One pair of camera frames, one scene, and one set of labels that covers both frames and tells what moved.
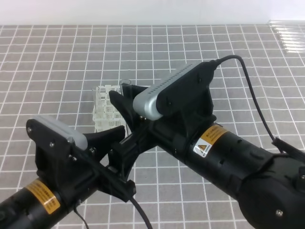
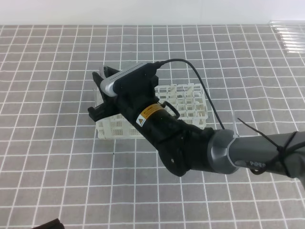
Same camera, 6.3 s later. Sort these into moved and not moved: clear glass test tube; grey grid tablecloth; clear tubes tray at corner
Moved: clear glass test tube
Not moved: clear tubes tray at corner; grey grid tablecloth
